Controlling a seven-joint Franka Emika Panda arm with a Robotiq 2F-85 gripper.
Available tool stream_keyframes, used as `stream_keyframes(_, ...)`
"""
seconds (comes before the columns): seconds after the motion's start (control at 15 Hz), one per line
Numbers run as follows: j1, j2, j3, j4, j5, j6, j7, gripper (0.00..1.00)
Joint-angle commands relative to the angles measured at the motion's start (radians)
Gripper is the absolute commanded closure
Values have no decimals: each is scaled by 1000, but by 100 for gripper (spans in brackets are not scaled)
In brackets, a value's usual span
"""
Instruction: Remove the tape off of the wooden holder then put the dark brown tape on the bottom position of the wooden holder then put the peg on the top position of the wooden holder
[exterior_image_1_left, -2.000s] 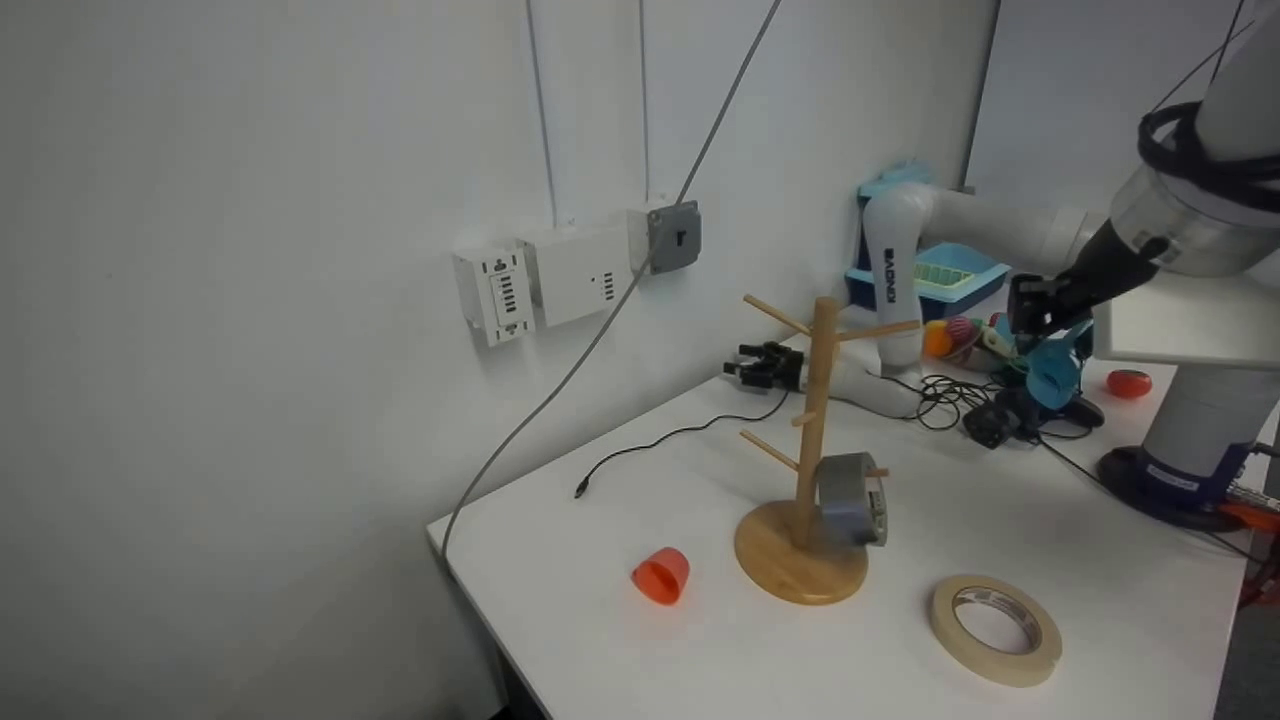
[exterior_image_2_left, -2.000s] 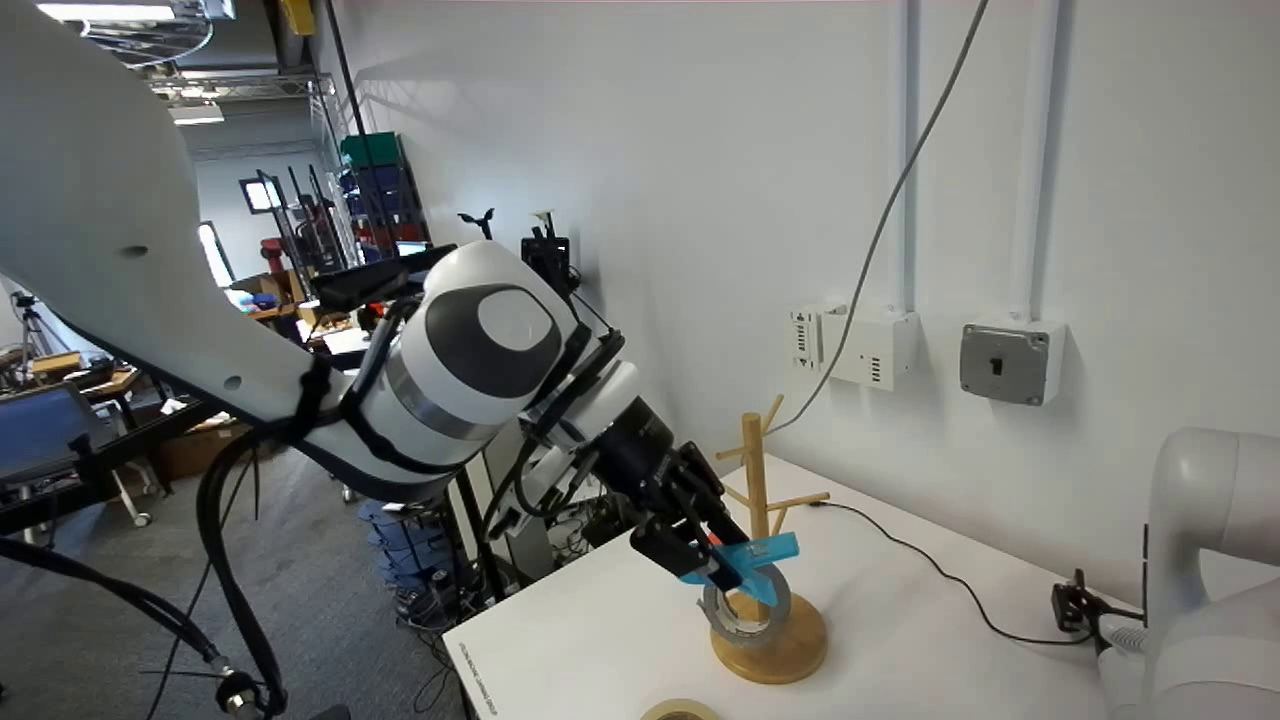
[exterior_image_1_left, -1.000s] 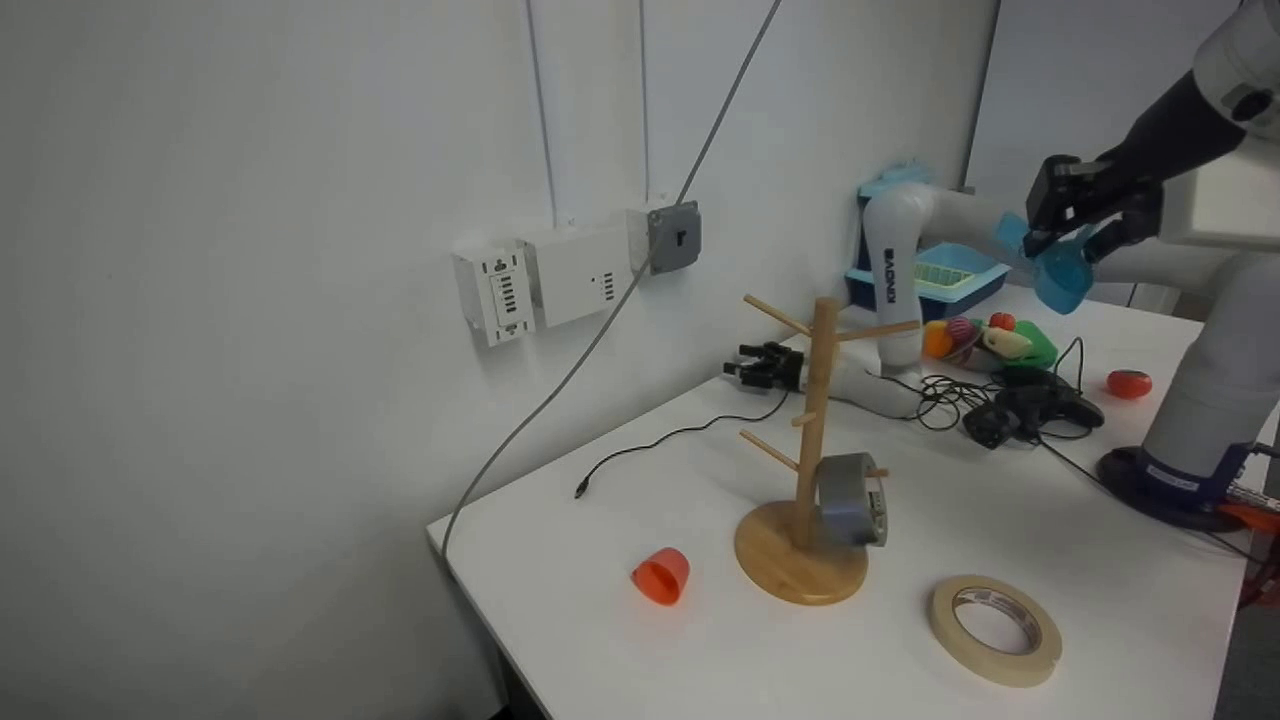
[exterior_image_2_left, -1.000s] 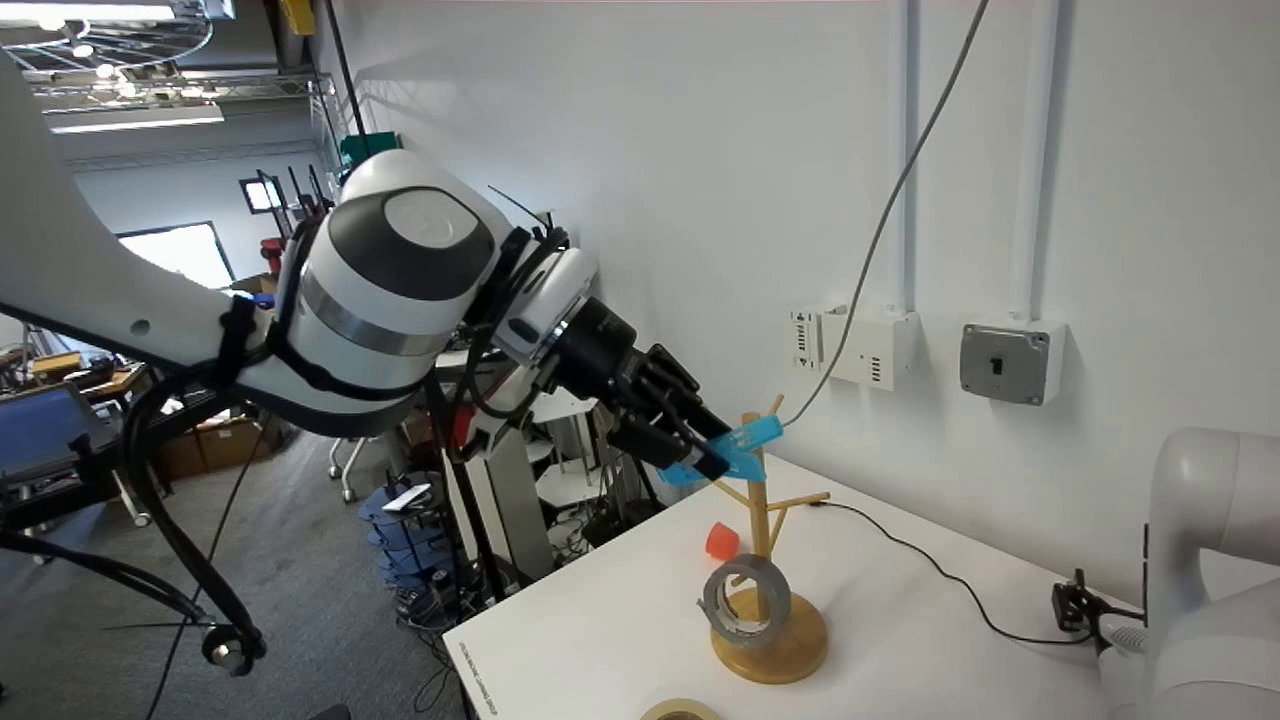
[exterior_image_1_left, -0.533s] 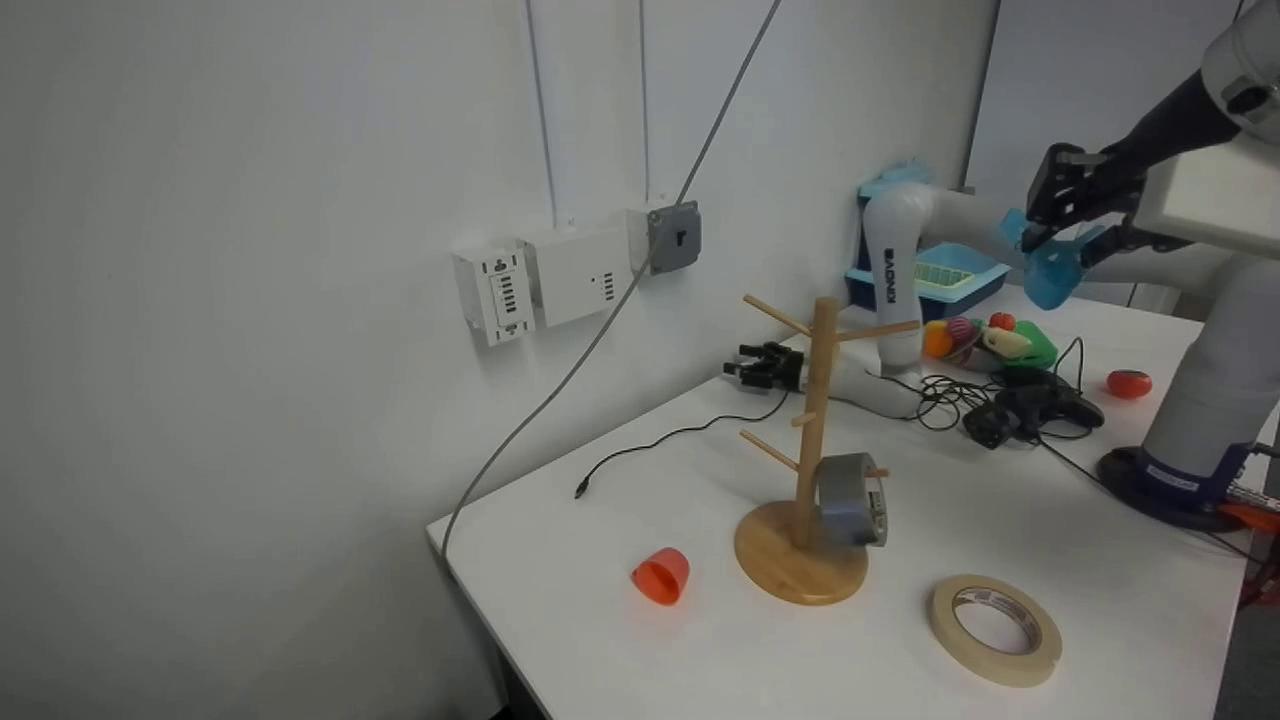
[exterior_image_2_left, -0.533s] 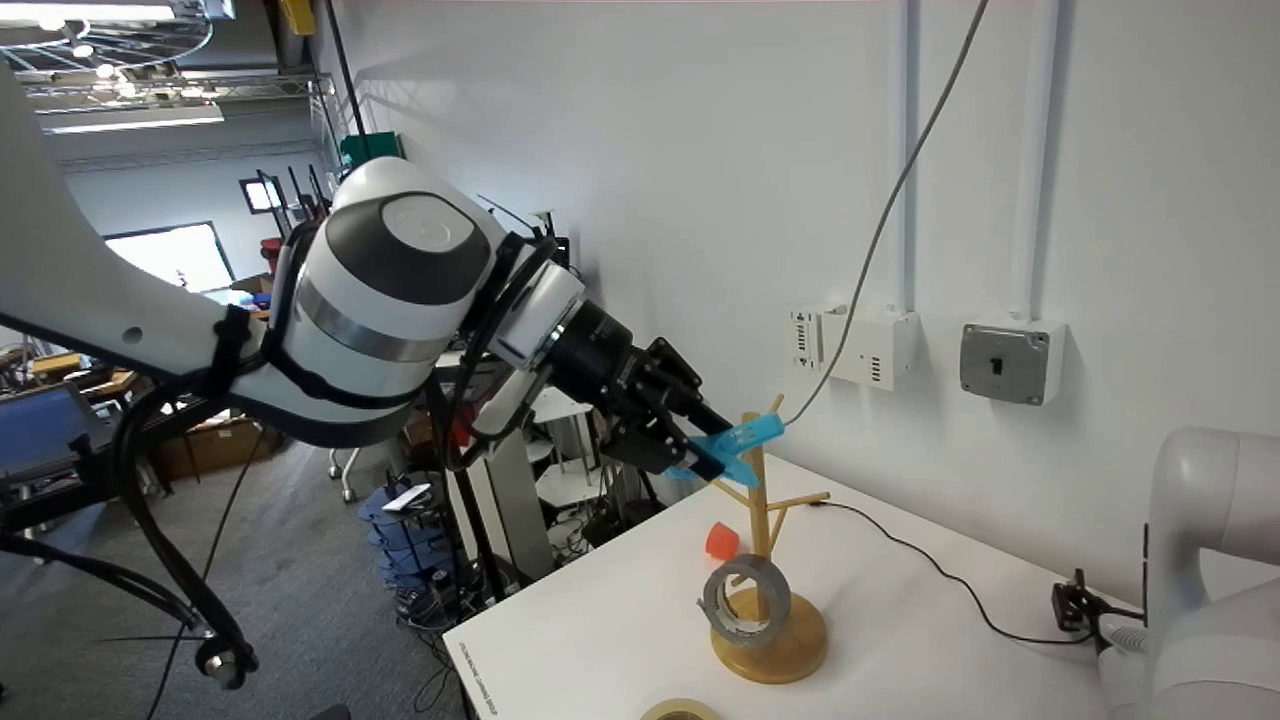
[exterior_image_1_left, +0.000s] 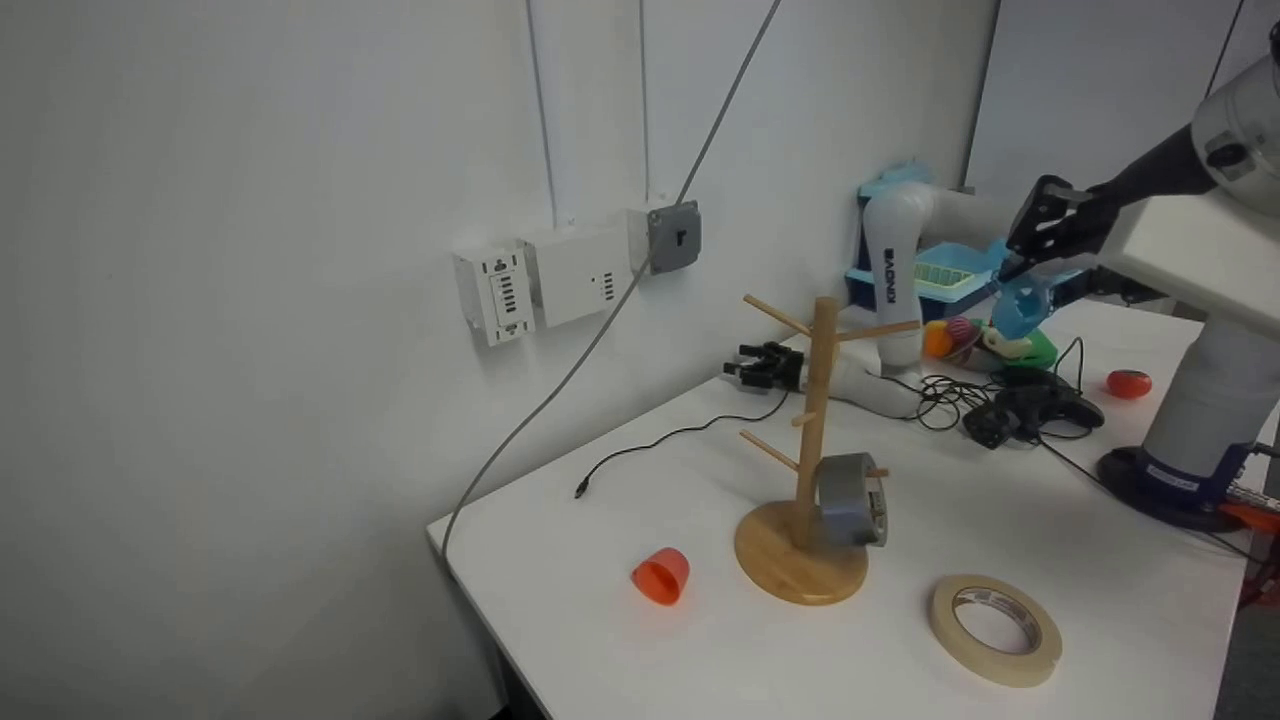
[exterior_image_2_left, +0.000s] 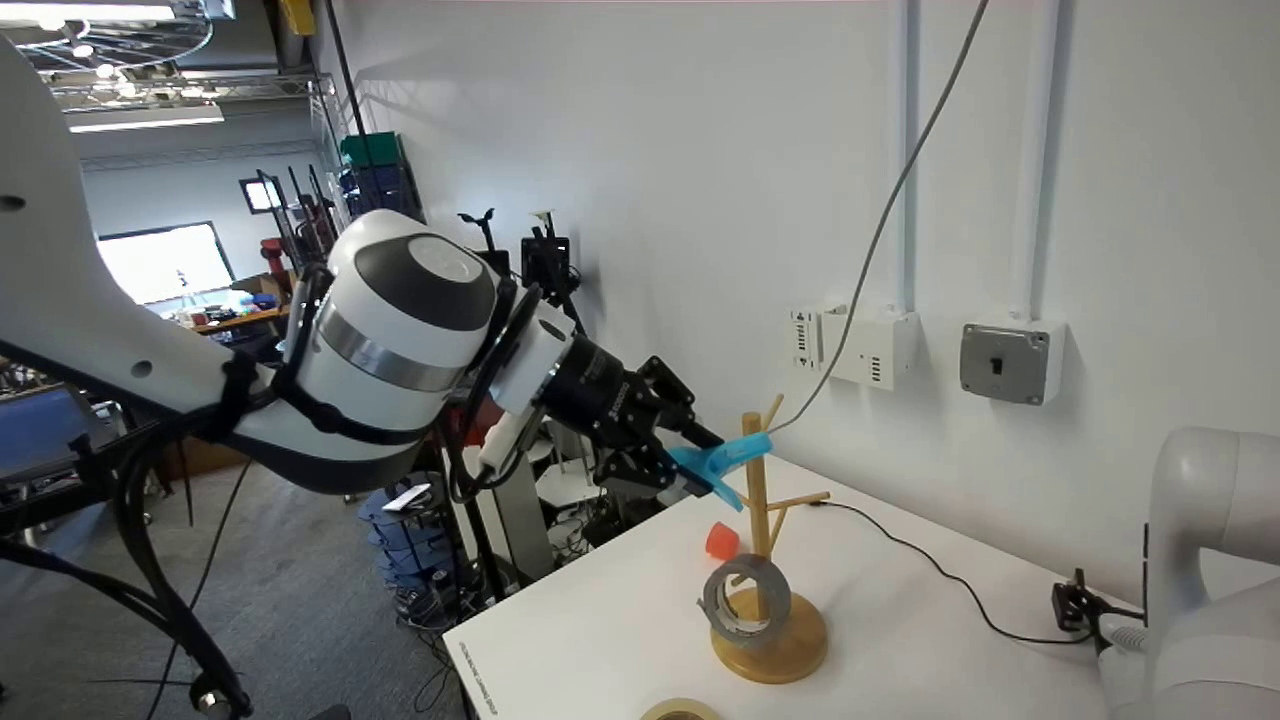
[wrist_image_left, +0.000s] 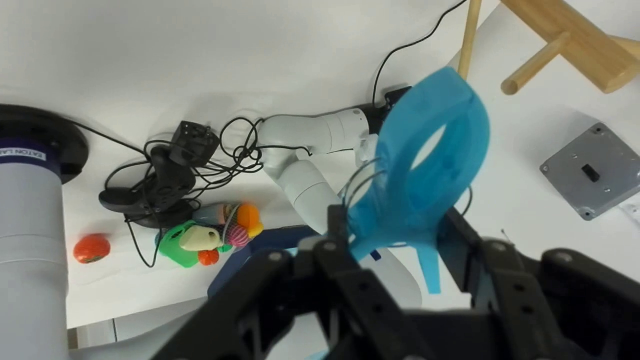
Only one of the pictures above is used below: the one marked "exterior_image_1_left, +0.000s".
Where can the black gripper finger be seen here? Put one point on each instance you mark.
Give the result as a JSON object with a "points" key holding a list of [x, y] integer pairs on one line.
{"points": [[1034, 272], [1036, 204]]}

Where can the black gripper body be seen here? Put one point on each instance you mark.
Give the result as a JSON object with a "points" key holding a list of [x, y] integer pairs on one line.
{"points": [[1134, 184]]}

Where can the blue plastic spring clamp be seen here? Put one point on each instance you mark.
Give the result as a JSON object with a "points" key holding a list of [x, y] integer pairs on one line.
{"points": [[1023, 313]]}

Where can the dark grey duct tape roll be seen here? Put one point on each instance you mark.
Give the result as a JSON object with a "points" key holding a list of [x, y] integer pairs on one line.
{"points": [[851, 507]]}

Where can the beige masking tape roll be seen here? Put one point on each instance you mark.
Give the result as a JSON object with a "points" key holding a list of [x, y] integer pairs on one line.
{"points": [[993, 663]]}

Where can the white blue-trimmed robot arm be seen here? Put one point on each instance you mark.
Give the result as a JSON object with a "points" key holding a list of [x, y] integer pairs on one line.
{"points": [[1215, 403]]}

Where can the wooden peg tree holder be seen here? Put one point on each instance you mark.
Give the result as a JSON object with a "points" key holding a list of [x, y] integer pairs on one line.
{"points": [[787, 564]]}

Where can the green yellow toy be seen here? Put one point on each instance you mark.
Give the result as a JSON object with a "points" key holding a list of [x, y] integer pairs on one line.
{"points": [[1029, 351]]}

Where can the blue box with green lid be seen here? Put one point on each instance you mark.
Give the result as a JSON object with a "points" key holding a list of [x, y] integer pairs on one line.
{"points": [[951, 272]]}

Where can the orange toy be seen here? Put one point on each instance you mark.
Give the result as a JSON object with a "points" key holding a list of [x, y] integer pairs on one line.
{"points": [[938, 343]]}

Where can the red round lid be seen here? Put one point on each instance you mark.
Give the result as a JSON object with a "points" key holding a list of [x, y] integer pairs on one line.
{"points": [[1128, 384]]}

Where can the black power adapter block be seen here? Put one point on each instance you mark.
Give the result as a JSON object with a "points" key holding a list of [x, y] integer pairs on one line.
{"points": [[993, 427]]}

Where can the small black end tool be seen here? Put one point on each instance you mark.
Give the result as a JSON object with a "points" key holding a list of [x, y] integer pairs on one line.
{"points": [[766, 366]]}

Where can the small orange cup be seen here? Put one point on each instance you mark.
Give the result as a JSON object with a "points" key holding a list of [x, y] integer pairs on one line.
{"points": [[663, 579]]}

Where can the grey wall junction box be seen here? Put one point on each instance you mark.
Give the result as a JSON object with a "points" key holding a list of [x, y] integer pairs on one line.
{"points": [[673, 238]]}

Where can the large white wall box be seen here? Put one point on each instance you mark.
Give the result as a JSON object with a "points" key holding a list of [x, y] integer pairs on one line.
{"points": [[572, 272]]}

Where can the small labelled white wall box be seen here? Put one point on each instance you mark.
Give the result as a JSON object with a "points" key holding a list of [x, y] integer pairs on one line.
{"points": [[492, 293]]}

